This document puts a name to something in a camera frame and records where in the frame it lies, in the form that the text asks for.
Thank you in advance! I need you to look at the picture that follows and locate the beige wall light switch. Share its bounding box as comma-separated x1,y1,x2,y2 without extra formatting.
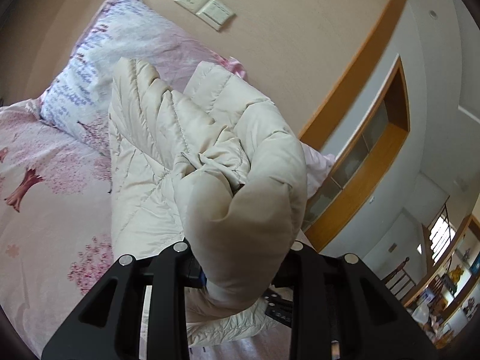
196,0,235,32

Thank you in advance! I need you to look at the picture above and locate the pink floral bed sheet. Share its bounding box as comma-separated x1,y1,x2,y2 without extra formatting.
0,98,339,360

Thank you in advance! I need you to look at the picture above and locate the beige quilted down jacket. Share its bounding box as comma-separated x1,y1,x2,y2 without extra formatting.
110,62,308,346

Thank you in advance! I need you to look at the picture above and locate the upper floral pillow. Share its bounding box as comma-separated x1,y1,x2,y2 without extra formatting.
40,0,247,155

